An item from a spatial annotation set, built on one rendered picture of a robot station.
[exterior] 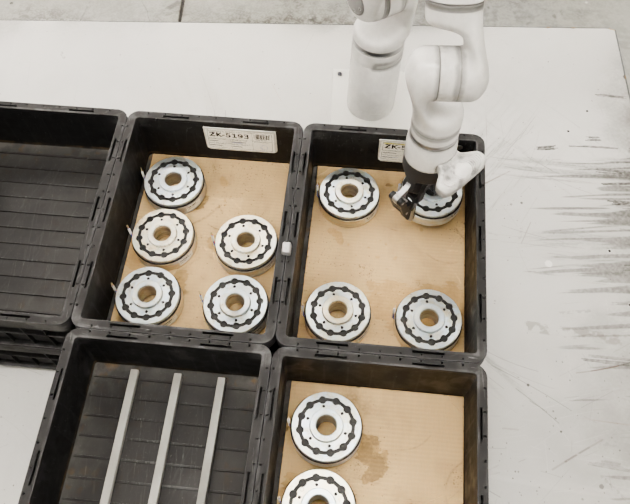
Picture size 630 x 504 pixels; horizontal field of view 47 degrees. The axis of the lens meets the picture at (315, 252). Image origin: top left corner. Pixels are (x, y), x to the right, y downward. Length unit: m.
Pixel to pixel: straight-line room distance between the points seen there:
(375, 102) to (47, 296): 0.67
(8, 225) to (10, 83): 0.47
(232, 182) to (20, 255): 0.38
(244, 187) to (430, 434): 0.53
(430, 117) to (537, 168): 0.56
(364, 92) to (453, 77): 0.45
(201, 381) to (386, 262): 0.35
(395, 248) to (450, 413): 0.29
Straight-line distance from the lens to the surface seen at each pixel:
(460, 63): 0.94
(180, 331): 1.06
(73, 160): 1.39
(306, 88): 1.59
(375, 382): 1.10
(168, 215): 1.24
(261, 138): 1.26
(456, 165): 1.07
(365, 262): 1.20
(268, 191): 1.28
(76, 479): 1.15
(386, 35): 1.28
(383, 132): 1.22
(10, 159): 1.44
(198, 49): 1.69
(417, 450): 1.10
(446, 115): 1.00
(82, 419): 1.17
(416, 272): 1.20
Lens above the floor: 1.89
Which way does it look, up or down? 61 degrees down
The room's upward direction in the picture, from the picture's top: 2 degrees counter-clockwise
